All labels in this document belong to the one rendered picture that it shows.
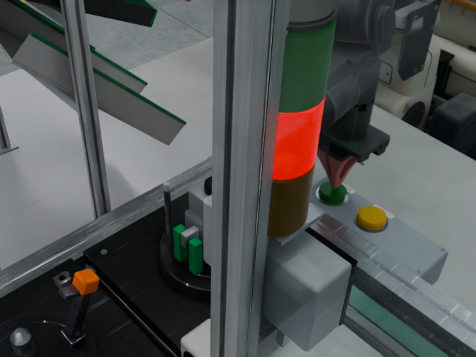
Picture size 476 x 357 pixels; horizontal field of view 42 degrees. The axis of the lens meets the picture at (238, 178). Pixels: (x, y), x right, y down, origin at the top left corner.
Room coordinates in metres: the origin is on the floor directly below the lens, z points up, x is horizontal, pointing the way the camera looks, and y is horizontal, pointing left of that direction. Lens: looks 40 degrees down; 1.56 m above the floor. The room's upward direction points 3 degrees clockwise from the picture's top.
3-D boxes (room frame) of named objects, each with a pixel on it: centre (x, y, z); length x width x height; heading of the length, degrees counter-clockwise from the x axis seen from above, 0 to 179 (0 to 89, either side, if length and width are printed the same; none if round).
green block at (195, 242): (0.50, 0.05, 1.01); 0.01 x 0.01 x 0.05; 45
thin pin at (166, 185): (0.56, 0.08, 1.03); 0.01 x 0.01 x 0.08
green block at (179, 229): (0.52, 0.07, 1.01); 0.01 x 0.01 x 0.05; 45
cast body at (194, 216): (0.53, 0.03, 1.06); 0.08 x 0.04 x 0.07; 135
